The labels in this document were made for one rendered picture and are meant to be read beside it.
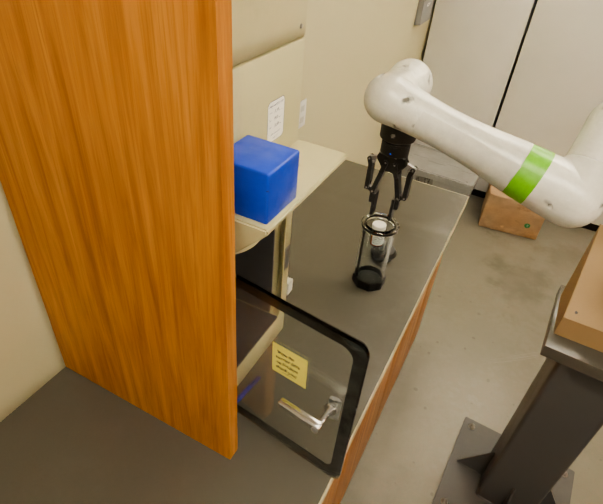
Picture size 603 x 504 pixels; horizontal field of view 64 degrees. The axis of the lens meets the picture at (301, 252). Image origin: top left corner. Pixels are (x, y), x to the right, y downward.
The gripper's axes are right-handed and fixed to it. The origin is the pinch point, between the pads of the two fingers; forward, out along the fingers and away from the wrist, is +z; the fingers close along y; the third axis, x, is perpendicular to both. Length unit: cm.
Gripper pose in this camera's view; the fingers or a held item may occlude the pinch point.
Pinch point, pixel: (383, 206)
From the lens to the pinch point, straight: 139.6
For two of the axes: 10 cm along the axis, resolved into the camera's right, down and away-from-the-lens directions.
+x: -4.7, 5.1, -7.2
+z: -0.7, 7.9, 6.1
